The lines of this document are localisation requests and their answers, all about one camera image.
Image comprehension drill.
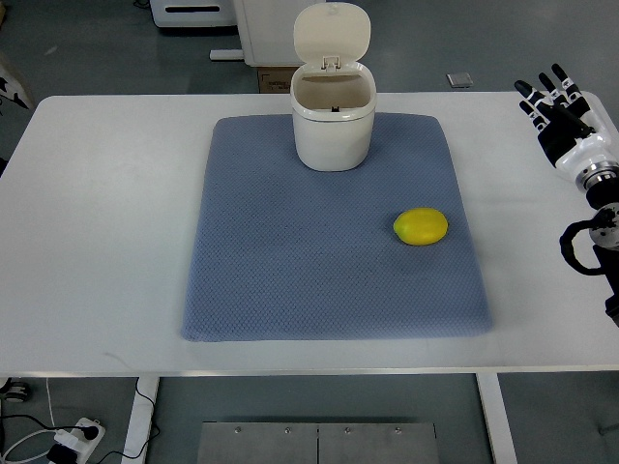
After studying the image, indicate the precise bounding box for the cardboard box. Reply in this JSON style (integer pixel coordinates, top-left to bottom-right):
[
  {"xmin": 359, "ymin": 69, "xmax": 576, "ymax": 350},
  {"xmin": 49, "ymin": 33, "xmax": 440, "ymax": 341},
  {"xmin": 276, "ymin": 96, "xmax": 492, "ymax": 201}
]
[{"xmin": 256, "ymin": 67, "xmax": 298, "ymax": 94}]

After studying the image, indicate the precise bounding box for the white power strip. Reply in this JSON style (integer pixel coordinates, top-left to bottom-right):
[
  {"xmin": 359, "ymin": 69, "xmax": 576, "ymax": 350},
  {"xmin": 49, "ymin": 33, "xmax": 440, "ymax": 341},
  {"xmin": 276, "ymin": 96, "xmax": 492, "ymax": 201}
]
[{"xmin": 54, "ymin": 418, "xmax": 105, "ymax": 460}]

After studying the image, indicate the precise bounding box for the white cabinet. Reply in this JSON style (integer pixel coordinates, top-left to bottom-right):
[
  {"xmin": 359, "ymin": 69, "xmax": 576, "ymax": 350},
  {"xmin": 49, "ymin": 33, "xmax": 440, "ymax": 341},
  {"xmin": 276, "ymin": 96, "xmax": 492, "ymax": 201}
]
[{"xmin": 209, "ymin": 0, "xmax": 319, "ymax": 68}]

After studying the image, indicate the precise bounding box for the white machine with slot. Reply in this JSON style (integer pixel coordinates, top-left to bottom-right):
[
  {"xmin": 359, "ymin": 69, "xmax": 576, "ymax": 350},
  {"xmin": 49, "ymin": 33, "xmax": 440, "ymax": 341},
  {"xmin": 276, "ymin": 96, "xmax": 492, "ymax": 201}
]
[{"xmin": 149, "ymin": 0, "xmax": 237, "ymax": 28}]

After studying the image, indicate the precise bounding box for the right white table leg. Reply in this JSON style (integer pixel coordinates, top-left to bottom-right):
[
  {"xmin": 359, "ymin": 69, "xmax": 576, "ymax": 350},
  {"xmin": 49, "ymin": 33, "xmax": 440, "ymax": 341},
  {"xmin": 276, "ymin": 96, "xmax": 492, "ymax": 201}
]
[{"xmin": 476, "ymin": 373, "xmax": 517, "ymax": 464}]

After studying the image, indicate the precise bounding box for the small grey floor plate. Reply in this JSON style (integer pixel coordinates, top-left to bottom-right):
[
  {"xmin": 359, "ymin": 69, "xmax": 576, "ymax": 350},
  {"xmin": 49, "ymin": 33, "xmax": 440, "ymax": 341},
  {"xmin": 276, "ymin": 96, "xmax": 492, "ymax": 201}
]
[{"xmin": 446, "ymin": 72, "xmax": 474, "ymax": 89}]

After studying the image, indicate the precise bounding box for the black white shoe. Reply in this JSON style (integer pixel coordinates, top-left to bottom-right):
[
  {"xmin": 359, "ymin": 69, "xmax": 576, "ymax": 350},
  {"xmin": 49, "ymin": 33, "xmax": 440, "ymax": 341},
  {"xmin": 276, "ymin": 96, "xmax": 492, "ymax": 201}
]
[{"xmin": 0, "ymin": 54, "xmax": 36, "ymax": 109}]

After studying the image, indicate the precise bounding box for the white trash can open lid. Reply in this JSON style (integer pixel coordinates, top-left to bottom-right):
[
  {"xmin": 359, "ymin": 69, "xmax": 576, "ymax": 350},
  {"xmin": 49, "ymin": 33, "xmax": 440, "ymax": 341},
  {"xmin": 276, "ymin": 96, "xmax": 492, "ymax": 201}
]
[{"xmin": 290, "ymin": 2, "xmax": 377, "ymax": 172}]

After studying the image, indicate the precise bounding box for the metal base plate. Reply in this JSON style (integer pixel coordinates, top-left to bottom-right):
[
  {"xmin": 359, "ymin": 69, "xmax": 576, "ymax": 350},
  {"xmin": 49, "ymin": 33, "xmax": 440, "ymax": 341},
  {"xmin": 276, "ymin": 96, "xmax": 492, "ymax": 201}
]
[{"xmin": 197, "ymin": 422, "xmax": 439, "ymax": 463}]

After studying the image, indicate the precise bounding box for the white power cable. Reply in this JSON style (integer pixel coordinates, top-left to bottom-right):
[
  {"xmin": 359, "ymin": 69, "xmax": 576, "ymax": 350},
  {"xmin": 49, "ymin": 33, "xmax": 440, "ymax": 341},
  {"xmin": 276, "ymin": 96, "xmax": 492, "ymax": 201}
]
[{"xmin": 0, "ymin": 377, "xmax": 67, "ymax": 464}]

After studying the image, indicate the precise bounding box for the left white table leg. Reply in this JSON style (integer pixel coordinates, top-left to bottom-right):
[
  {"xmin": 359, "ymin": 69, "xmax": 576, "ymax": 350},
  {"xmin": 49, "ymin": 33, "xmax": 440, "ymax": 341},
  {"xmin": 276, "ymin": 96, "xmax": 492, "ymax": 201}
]
[{"xmin": 121, "ymin": 376, "xmax": 160, "ymax": 464}]

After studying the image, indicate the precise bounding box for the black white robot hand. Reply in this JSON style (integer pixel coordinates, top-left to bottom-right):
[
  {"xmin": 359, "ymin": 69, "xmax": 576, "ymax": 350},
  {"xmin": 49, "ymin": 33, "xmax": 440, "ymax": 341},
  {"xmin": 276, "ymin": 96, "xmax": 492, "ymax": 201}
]
[{"xmin": 515, "ymin": 64, "xmax": 618, "ymax": 191}]

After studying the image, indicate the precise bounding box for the caster wheel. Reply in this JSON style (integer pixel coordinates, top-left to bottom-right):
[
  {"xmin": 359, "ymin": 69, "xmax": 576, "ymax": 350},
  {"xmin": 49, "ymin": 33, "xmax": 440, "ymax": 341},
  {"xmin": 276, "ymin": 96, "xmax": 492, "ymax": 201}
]
[{"xmin": 0, "ymin": 377, "xmax": 31, "ymax": 403}]

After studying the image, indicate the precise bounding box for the black power cable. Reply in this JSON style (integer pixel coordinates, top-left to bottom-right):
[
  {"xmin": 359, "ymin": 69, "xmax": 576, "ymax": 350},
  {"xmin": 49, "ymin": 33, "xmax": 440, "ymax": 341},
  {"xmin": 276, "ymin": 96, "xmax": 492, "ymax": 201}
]
[{"xmin": 0, "ymin": 376, "xmax": 161, "ymax": 464}]

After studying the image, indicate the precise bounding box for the blue textured cloth mat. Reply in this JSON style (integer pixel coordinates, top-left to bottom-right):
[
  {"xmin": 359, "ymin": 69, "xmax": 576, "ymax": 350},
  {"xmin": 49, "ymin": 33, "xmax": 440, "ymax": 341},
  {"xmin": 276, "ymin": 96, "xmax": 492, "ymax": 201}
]
[{"xmin": 182, "ymin": 113, "xmax": 492, "ymax": 342}]

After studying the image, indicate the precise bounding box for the white table leg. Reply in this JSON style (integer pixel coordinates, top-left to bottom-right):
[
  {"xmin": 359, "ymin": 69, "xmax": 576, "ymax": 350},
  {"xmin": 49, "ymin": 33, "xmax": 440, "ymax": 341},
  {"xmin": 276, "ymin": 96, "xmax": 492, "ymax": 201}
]
[
  {"xmin": 476, "ymin": 373, "xmax": 517, "ymax": 464},
  {"xmin": 121, "ymin": 376, "xmax": 160, "ymax": 464}
]

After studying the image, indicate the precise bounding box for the yellow lemon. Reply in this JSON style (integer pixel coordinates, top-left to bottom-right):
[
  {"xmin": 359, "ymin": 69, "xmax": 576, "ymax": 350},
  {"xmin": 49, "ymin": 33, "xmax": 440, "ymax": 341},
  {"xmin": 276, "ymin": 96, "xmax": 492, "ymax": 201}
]
[{"xmin": 393, "ymin": 207, "xmax": 449, "ymax": 246}]

